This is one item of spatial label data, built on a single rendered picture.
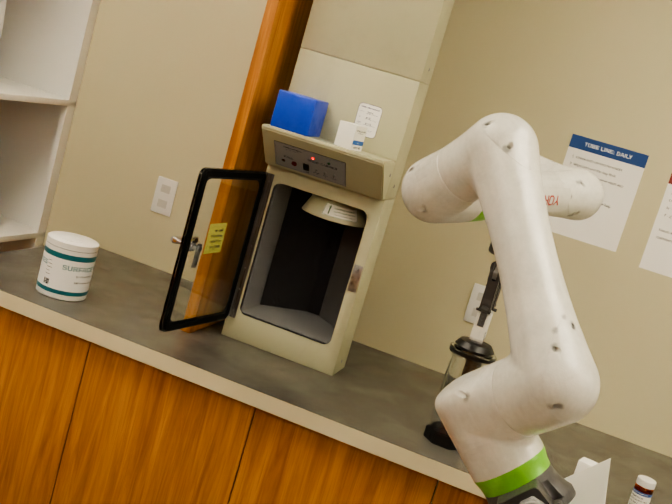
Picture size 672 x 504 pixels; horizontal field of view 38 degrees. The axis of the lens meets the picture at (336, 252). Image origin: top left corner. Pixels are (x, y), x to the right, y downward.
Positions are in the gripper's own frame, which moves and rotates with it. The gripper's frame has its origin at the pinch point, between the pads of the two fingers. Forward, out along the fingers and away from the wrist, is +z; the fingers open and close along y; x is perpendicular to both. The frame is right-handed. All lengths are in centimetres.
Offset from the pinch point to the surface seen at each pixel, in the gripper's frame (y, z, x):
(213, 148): -58, -12, -100
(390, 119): -15, -38, -38
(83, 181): -58, 11, -141
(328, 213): -17, -11, -47
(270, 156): -11, -20, -64
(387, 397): -15.5, 28.6, -18.2
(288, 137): -4, -27, -58
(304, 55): -15, -47, -64
